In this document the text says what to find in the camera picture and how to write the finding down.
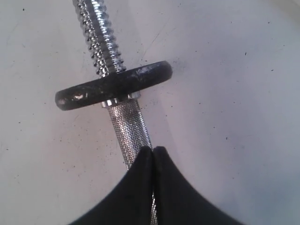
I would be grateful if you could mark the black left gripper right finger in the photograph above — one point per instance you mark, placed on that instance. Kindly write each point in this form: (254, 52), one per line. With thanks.
(178, 203)

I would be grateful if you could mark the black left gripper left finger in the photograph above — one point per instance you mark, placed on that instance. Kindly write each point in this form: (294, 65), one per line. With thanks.
(130, 202)

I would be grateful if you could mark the chrome threaded dumbbell bar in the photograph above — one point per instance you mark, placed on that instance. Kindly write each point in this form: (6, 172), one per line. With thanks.
(126, 115)

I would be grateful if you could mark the black far weight plate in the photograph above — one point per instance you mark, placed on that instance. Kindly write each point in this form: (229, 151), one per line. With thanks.
(115, 85)

